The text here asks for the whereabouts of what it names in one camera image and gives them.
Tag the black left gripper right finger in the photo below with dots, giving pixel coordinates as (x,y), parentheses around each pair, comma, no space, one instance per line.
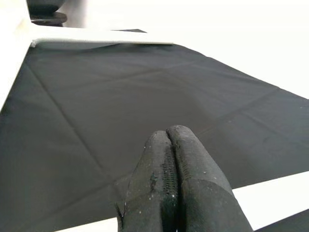
(205,193)

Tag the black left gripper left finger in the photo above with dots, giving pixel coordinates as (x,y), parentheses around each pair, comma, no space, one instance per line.
(149,188)

